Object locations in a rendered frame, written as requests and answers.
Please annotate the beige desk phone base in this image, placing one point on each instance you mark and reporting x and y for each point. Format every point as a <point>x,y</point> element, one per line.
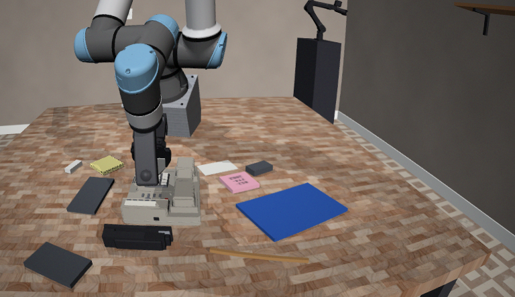
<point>158,209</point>

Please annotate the pink sticky note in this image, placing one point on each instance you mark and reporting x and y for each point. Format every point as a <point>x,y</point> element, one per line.
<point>239,182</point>

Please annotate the white paper sheet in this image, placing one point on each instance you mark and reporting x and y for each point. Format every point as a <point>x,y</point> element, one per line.
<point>217,167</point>

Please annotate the yellow-brown thin rod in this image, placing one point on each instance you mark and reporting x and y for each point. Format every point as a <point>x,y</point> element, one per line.
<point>259,256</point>

